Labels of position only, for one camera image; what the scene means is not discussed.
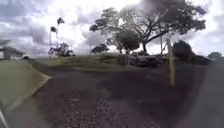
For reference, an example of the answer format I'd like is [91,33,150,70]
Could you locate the pair of palm trees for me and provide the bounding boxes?
[48,17,66,58]

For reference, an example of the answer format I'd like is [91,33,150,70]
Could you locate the grass field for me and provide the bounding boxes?
[31,53,131,72]

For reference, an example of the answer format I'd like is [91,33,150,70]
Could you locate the grass verge with kerb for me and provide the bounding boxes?
[0,59,52,111]

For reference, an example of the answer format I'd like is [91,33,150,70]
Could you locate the dark parked vehicle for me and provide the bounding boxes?
[128,52,163,68]

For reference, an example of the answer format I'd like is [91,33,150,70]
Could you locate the large spreading tree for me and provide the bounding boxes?
[88,0,208,56]

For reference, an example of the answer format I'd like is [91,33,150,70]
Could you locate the dark gravelly asphalt path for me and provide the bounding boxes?
[6,59,204,128]

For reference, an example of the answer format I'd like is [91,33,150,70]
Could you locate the wooden post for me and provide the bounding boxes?
[166,37,177,88]

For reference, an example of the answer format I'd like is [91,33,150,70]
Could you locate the round dark tree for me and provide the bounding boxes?
[172,39,196,63]

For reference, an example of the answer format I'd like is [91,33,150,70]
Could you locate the small distant tree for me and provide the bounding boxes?
[90,43,110,55]

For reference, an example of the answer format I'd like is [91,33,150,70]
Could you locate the low dark tree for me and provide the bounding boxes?
[106,30,141,55]

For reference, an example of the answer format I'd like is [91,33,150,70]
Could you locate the grey asphalt road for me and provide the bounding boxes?
[176,61,224,128]

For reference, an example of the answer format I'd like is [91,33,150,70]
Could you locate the low building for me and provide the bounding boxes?
[0,39,30,61]

